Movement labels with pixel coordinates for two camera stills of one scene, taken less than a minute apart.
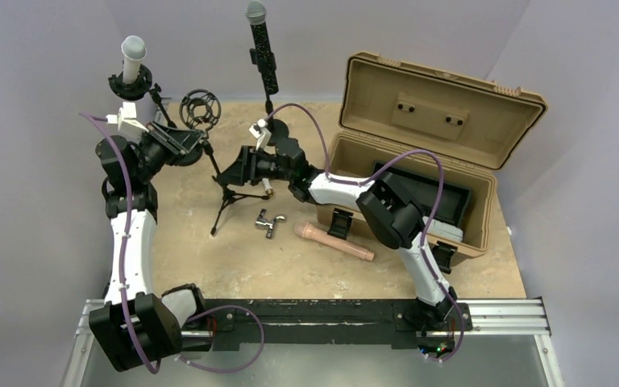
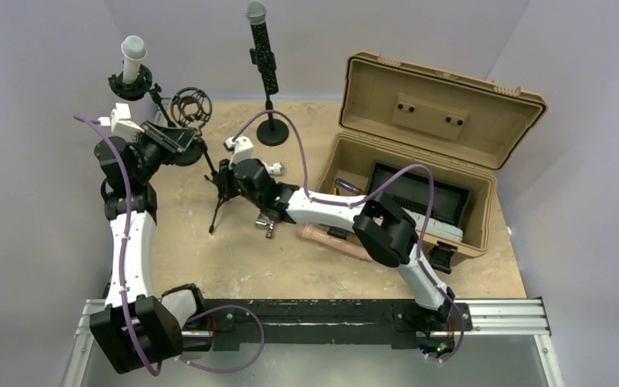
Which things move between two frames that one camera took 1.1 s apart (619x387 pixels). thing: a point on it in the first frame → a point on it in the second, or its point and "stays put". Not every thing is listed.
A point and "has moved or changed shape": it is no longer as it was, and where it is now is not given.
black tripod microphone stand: x=201 y=108 has moved or changed shape
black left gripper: x=173 y=142 stays put
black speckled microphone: x=255 y=13 stays put
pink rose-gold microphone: x=305 y=230 stays put
